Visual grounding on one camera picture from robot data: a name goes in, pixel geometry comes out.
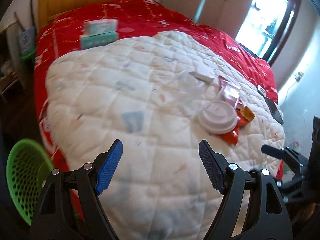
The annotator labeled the black smartphone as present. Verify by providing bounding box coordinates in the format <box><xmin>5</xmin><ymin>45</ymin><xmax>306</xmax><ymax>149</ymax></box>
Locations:
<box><xmin>258</xmin><ymin>85</ymin><xmax>284</xmax><ymax>125</ymax></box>

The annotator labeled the red snack wrapper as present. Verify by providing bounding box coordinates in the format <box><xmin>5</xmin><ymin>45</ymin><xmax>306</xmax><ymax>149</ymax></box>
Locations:
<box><xmin>219</xmin><ymin>107</ymin><xmax>250</xmax><ymax>145</ymax></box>

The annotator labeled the upper white tissue pack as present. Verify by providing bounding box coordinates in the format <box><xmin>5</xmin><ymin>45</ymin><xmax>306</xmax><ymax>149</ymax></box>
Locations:
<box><xmin>84</xmin><ymin>19</ymin><xmax>118</xmax><ymax>35</ymax></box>

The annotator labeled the dark framed window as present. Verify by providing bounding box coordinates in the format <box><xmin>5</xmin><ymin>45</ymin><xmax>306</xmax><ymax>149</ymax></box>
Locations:
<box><xmin>235</xmin><ymin>0</ymin><xmax>302</xmax><ymax>65</ymax></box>

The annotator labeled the green plastic stool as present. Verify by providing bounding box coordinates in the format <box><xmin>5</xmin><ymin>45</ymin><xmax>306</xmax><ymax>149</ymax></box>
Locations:
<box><xmin>21</xmin><ymin>48</ymin><xmax>37</xmax><ymax>82</ymax></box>

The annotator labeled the black stick by headboard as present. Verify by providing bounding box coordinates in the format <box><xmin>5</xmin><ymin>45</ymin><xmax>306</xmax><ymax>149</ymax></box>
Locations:
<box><xmin>30</xmin><ymin>0</ymin><xmax>37</xmax><ymax>32</ymax></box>

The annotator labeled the red patterned bedspread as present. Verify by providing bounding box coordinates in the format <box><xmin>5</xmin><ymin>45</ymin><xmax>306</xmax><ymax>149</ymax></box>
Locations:
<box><xmin>34</xmin><ymin>0</ymin><xmax>284</xmax><ymax>221</ymax></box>

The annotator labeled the white wardrobe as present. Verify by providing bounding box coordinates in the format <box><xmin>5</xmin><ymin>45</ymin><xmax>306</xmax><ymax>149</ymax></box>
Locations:
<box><xmin>156</xmin><ymin>0</ymin><xmax>252</xmax><ymax>38</ymax></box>

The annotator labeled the lower teal tissue pack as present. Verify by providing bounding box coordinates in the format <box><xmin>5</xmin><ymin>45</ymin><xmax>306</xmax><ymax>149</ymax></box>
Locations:
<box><xmin>80</xmin><ymin>32</ymin><xmax>118</xmax><ymax>50</ymax></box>

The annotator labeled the clear plastic tray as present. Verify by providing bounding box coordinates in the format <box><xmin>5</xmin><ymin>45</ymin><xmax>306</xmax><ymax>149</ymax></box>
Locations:
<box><xmin>158</xmin><ymin>70</ymin><xmax>213</xmax><ymax>119</ymax></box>

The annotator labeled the white plastic cup lid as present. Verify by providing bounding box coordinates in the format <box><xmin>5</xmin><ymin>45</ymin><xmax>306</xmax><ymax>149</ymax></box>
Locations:
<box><xmin>198</xmin><ymin>100</ymin><xmax>238</xmax><ymax>135</ymax></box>

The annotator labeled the wall power socket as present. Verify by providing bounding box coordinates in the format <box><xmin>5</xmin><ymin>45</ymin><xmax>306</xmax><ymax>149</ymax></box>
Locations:
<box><xmin>295</xmin><ymin>72</ymin><xmax>304</xmax><ymax>82</ymax></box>

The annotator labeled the white bookshelf desk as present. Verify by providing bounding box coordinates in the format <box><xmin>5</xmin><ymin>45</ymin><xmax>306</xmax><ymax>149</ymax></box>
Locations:
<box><xmin>1</xmin><ymin>21</ymin><xmax>25</xmax><ymax>103</ymax></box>

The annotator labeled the red stick by headboard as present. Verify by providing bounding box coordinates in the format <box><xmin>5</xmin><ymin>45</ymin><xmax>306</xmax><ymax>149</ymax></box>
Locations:
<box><xmin>14</xmin><ymin>11</ymin><xmax>26</xmax><ymax>31</ymax></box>

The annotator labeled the white styrofoam piece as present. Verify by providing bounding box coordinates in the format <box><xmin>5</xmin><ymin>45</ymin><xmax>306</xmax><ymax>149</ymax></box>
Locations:
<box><xmin>189</xmin><ymin>72</ymin><xmax>214</xmax><ymax>83</ymax></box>

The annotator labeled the white quilted blanket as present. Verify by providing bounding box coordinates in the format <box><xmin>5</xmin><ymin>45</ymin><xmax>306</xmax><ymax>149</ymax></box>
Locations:
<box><xmin>46</xmin><ymin>31</ymin><xmax>285</xmax><ymax>239</ymax></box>

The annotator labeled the blue paper bag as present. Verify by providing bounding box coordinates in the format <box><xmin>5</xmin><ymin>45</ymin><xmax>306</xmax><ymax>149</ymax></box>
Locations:
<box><xmin>18</xmin><ymin>27</ymin><xmax>35</xmax><ymax>56</ymax></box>

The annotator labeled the green perforated plastic wastebasket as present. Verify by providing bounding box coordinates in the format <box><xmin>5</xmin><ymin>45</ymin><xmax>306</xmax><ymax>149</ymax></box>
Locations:
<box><xmin>6</xmin><ymin>139</ymin><xmax>54</xmax><ymax>225</ymax></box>

